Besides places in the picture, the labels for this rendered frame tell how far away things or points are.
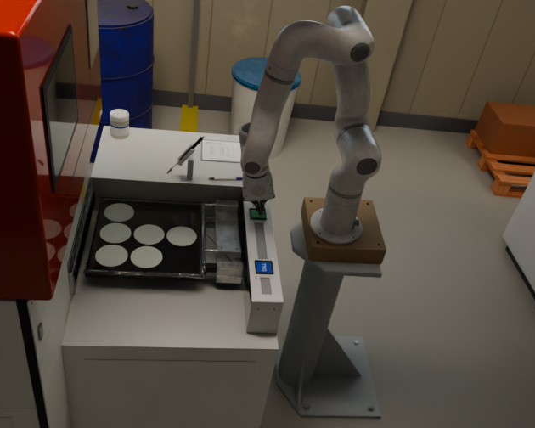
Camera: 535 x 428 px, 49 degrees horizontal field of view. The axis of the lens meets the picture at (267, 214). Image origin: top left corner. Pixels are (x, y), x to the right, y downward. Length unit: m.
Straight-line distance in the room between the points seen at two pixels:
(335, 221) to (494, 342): 1.49
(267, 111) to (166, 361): 0.79
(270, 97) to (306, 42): 0.19
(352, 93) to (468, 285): 2.00
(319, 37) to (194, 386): 1.11
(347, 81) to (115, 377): 1.12
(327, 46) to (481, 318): 2.11
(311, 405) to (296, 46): 1.62
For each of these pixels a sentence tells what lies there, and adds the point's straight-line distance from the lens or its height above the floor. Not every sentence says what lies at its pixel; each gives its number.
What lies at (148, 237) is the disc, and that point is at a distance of 1.97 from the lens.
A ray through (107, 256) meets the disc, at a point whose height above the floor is 0.90.
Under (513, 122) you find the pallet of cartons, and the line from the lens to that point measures 4.55.
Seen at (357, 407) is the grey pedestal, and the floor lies 0.01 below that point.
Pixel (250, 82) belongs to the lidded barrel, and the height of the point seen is 0.56.
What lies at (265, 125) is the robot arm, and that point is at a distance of 1.72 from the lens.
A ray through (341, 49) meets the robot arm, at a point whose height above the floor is 1.62.
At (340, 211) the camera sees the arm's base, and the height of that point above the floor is 1.01.
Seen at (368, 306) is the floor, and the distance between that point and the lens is 3.16.
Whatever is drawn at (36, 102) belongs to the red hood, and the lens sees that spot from 1.12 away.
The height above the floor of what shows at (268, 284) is 0.96.
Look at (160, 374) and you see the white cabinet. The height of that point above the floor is 0.69.
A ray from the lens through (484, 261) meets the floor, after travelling 3.74.
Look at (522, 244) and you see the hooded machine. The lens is 3.68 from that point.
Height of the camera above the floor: 2.21
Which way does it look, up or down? 38 degrees down
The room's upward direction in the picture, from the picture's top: 10 degrees clockwise
